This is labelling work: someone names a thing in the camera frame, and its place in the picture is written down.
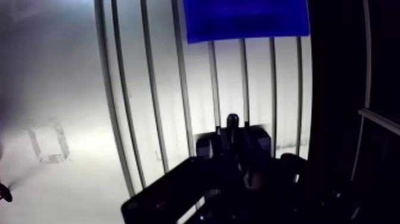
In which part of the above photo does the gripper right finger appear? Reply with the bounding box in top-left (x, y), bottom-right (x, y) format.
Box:
top-left (236, 124), bottom-right (311, 224)

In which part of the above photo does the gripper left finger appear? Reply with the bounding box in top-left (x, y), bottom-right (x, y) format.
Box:
top-left (120, 130), bottom-right (239, 224)

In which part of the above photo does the blue bin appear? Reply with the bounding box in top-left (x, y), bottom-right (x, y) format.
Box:
top-left (182, 0), bottom-right (311, 45)

